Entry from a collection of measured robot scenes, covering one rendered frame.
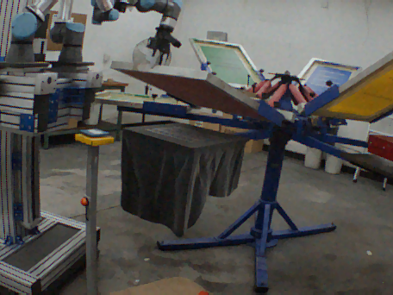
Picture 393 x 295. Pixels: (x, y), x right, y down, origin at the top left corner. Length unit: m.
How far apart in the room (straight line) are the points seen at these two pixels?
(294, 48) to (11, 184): 5.28
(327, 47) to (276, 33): 0.95
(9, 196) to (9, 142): 0.30
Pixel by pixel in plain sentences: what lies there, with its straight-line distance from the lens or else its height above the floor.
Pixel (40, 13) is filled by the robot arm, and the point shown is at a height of 1.48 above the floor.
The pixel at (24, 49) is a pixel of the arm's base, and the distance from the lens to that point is 1.81.
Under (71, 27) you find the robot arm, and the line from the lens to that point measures 2.23.
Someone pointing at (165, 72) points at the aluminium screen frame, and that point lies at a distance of 1.72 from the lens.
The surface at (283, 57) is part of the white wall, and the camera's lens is 6.62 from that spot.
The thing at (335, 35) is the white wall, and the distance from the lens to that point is 6.33.
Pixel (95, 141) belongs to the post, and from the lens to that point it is 1.69.
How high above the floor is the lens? 1.31
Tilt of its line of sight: 12 degrees down
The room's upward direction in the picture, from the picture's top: 7 degrees clockwise
